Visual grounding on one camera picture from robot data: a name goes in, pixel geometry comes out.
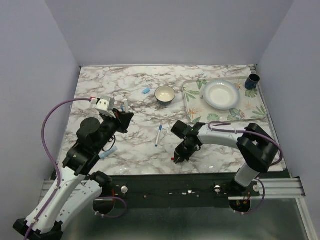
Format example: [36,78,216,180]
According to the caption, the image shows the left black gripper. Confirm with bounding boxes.
[94,108,134,153]

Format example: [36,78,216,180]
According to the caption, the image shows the white pen blue tip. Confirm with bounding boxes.
[154,124,163,147]

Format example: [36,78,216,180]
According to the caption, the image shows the light blue eraser block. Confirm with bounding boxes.
[142,88,151,94]

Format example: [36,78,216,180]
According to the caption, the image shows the white pen red tip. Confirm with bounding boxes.
[124,96,129,113]

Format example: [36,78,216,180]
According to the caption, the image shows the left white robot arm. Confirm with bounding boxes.
[13,109,134,240]

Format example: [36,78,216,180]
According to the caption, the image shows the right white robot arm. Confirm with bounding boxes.
[171,120,283,196]

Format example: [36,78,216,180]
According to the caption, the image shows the teal bowl cream inside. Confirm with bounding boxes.
[154,86,176,106]

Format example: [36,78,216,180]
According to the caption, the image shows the floral leaf serving tray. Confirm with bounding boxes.
[182,76,267,124]

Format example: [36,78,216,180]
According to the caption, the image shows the white plate blue rim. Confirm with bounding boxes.
[202,80,241,110]

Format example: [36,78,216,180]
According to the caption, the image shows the dark blue cup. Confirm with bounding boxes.
[244,73,261,90]

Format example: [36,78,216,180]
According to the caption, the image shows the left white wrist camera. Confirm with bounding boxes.
[94,96,116,118]

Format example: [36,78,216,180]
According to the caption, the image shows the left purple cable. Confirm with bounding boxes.
[23,96,98,240]

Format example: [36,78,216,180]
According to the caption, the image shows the purple cable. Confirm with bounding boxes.
[23,96,98,240]
[207,121,285,216]

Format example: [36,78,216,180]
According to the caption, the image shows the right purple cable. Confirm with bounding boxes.
[207,121,285,216]

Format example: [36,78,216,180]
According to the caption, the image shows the aluminium rail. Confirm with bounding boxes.
[228,176,306,201]

